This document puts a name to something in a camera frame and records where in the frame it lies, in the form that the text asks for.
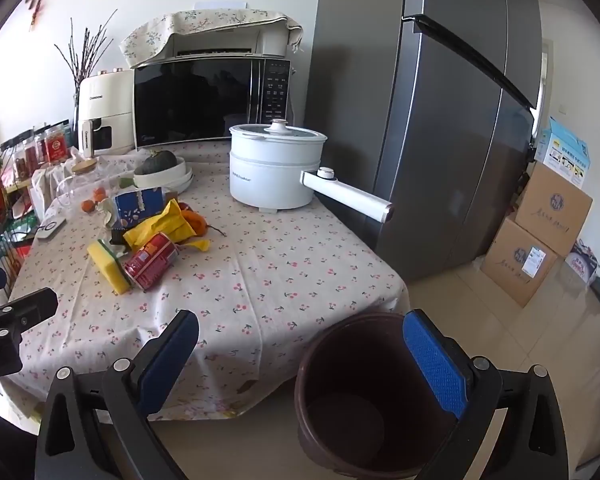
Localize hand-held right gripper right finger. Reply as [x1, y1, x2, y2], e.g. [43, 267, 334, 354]
[402, 309, 568, 480]

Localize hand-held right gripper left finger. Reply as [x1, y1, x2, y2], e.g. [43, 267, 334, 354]
[34, 310, 201, 480]

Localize brown plastic bin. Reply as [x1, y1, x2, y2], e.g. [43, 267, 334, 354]
[295, 312, 481, 476]

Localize yellow sponge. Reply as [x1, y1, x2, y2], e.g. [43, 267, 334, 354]
[87, 239, 132, 295]

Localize red drink can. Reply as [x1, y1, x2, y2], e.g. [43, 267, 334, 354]
[122, 232, 180, 291]

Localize yellow wrapper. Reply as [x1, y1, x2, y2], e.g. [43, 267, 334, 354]
[123, 199, 211, 252]

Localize orange pepper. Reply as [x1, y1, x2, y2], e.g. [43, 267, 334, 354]
[180, 202, 228, 238]

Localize blue carton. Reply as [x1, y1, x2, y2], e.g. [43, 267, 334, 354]
[112, 187, 167, 228]

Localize small white device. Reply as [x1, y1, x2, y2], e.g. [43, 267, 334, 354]
[35, 220, 66, 239]

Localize clear jar red label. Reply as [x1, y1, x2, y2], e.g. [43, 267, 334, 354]
[11, 141, 31, 181]
[24, 132, 48, 167]
[44, 124, 72, 163]

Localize cherry print tablecloth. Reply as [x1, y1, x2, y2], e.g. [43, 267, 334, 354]
[0, 140, 411, 422]

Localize glass jar wooden lid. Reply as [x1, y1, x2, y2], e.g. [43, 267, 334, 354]
[56, 159, 101, 211]

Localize white bowl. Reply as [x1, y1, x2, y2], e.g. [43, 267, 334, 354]
[132, 156, 187, 189]

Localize white purple bag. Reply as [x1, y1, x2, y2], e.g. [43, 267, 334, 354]
[565, 240, 600, 286]

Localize dark green pumpkin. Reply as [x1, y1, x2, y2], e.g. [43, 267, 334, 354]
[140, 149, 180, 176]

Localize cardboard box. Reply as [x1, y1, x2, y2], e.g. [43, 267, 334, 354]
[515, 162, 593, 258]

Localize cream air fryer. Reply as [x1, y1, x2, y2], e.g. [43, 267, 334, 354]
[76, 70, 136, 157]

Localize vase with dry branches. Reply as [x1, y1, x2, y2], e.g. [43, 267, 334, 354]
[55, 9, 118, 126]

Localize white electric cooking pot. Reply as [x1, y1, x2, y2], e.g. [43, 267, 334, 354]
[229, 120, 394, 224]

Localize grey refrigerator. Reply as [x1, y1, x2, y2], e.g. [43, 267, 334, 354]
[304, 0, 543, 283]

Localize blue and white box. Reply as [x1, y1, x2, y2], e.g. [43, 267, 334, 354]
[534, 117, 592, 190]

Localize black microwave oven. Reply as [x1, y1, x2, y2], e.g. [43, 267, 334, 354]
[132, 56, 293, 152]

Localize white printer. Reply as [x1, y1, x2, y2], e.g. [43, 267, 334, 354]
[172, 22, 288, 58]

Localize floral cover cloth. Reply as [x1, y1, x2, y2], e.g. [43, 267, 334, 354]
[118, 7, 305, 68]

